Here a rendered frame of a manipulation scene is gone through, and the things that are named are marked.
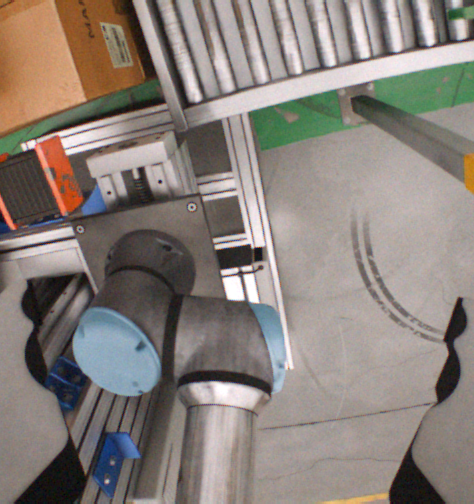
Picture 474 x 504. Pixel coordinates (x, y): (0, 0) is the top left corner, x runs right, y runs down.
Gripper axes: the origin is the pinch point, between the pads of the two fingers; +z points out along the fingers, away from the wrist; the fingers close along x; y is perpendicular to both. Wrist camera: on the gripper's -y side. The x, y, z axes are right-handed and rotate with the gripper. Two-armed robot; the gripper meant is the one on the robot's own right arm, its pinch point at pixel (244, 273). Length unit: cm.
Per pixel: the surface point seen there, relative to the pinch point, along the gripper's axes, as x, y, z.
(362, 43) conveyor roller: 28, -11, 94
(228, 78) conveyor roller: -5, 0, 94
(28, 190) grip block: -24.3, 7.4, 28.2
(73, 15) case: -31, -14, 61
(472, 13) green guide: 51, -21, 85
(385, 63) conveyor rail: 33, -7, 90
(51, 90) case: -33, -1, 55
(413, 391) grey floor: 106, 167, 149
